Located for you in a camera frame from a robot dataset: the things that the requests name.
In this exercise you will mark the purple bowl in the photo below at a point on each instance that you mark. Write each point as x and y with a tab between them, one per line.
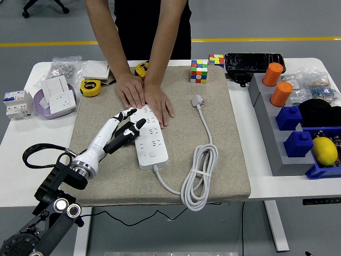
40	106

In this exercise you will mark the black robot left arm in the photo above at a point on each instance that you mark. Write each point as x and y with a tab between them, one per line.
53	224

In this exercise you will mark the person's right forearm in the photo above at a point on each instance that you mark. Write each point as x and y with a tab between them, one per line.
109	34

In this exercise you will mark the black table control panel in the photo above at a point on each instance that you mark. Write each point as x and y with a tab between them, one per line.
319	201

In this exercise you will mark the grey block holder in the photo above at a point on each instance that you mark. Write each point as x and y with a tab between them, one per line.
269	128

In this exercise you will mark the black cloth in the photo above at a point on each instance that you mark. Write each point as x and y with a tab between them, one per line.
319	112

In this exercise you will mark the white power strip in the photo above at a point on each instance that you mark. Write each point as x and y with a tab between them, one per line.
152	157

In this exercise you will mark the person's right hand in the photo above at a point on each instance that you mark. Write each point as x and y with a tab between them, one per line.
130	89

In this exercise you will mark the blue plastic bin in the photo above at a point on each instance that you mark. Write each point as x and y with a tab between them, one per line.
319	172

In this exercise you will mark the person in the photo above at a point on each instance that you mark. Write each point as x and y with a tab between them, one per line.
149	26

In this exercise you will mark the yellow lemon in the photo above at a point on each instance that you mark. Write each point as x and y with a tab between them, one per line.
324	151

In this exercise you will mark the person's left hand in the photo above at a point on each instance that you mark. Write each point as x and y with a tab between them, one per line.
157	101

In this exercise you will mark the orange cylinder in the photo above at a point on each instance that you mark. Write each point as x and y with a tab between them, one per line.
272	74
281	94

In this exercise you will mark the clear bag of resistors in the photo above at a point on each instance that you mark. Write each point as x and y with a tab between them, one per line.
323	90

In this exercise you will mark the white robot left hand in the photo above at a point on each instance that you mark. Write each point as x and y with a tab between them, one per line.
102	136

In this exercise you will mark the small colourful puzzle cube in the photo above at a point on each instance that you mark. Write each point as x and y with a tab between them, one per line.
216	60

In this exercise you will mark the white wall socket panel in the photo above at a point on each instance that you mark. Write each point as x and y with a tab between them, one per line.
62	102

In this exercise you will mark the blue block with knob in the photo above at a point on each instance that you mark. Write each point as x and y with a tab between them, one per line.
289	117
298	144

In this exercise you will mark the grey-brown mat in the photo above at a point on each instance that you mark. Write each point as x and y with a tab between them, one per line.
133	181

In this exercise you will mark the white circuit breaker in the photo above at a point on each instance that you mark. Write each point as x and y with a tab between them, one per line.
16	104

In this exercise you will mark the yellow tape measure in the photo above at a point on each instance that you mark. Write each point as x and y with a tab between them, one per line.
140	68
90	87

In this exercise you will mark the white switch on box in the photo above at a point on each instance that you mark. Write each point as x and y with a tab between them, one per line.
96	69

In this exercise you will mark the white wall switch panel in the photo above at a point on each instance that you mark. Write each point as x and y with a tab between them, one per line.
54	85

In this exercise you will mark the black wrapped tray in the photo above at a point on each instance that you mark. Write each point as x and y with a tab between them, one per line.
253	62

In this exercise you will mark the plastic bag of metal parts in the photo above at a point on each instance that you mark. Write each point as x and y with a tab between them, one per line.
62	69

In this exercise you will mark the person's left forearm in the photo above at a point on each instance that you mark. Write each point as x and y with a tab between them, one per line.
163	40

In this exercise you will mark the large colourful puzzle cube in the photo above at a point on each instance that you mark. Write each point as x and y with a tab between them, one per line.
199	71

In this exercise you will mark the black office chair base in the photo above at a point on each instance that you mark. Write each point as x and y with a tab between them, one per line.
45	6

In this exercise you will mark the clear bag of small parts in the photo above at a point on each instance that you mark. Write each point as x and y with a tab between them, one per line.
295	85

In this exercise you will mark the black plug adapter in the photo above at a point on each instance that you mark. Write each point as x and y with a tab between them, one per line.
123	128

